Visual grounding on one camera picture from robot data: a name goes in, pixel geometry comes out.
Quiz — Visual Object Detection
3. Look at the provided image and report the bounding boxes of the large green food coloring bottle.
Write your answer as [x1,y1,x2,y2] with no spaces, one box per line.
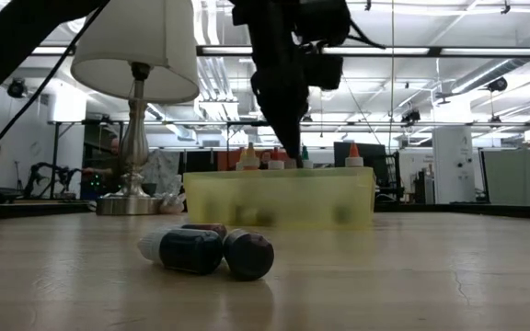
[300,145,315,170]

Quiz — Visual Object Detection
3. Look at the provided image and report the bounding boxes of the large red food coloring bottle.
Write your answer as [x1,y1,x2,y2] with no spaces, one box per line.
[267,146,285,171]

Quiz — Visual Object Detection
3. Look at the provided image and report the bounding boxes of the black ceiling spotlight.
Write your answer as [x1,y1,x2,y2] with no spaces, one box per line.
[485,75,509,94]
[400,108,423,126]
[6,77,29,100]

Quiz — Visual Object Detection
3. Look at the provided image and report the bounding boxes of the black monitor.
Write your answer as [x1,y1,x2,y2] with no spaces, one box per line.
[332,141,389,170]

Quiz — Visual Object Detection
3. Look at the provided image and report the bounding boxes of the bottles standing in bin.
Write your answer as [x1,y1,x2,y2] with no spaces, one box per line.
[216,149,289,172]

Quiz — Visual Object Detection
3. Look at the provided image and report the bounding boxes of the white-shaded silver table lamp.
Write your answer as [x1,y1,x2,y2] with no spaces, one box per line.
[70,0,201,216]

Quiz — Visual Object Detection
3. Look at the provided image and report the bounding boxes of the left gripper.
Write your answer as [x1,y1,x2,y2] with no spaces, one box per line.
[232,0,310,167]

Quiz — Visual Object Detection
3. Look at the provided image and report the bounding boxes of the leaf-patterned cloth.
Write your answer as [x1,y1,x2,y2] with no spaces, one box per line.
[144,148,183,197]

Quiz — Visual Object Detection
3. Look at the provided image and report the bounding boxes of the large yellow food coloring bottle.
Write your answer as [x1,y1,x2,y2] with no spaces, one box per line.
[241,142,261,172]

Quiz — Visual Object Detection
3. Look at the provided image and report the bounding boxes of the grey partition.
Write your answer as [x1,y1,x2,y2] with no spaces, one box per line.
[478,146,530,207]

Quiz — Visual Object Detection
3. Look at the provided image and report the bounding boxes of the large orange-capped food coloring bottle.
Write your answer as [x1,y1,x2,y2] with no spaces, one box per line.
[344,141,365,168]

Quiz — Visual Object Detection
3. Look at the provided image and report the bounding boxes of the small blue food coloring bottle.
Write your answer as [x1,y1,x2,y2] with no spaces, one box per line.
[137,228,225,276]

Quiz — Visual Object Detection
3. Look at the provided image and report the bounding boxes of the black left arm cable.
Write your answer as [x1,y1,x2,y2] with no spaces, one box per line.
[0,0,112,151]

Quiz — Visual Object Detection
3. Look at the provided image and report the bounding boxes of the small black food coloring bottle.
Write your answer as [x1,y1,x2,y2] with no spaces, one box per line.
[222,228,276,282]

